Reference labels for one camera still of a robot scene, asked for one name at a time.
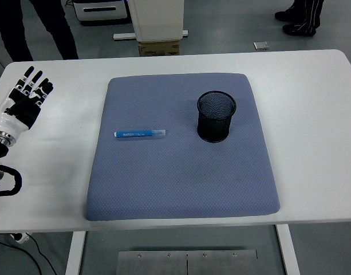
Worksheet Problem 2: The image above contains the white cabinet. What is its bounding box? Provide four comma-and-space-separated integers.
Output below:
128, 0, 185, 43

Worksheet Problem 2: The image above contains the black floor cable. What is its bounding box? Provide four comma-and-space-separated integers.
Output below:
0, 233, 59, 275

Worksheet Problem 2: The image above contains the grey metal plate with screws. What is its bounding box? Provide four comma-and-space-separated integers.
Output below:
117, 250, 258, 275

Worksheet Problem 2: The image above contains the white table leg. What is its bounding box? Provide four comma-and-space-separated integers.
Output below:
275, 225, 301, 275
64, 231, 87, 275

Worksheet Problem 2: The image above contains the white appliance with dark slot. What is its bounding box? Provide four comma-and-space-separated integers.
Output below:
72, 0, 130, 26

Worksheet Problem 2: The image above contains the cardboard box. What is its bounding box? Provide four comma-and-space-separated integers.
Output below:
137, 39, 181, 57

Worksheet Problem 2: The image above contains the person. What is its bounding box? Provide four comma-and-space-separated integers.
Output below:
274, 0, 325, 37
0, 0, 79, 62

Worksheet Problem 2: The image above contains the white base bar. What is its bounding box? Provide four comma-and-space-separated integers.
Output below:
112, 29, 190, 41

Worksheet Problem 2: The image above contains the blue-grey textured mat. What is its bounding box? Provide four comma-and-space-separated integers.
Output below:
85, 73, 281, 222

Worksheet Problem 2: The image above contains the black mesh pen holder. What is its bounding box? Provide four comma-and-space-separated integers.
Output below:
196, 91, 238, 143

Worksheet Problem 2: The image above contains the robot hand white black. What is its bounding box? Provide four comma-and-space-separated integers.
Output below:
0, 66, 54, 136

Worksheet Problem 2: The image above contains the blue marker with clear cap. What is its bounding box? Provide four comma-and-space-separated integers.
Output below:
113, 129, 168, 139

